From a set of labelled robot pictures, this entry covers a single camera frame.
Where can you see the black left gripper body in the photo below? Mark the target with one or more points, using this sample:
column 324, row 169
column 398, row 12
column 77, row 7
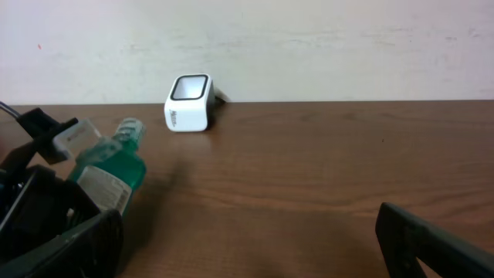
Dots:
column 36, row 205

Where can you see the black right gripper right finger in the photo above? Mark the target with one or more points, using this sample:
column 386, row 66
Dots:
column 407, row 240

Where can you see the blue mouthwash bottle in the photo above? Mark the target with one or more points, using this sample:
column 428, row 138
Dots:
column 110, row 171

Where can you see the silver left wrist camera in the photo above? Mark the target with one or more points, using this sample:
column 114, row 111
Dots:
column 76, row 139

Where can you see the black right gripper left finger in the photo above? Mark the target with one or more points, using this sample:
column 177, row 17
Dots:
column 91, row 249

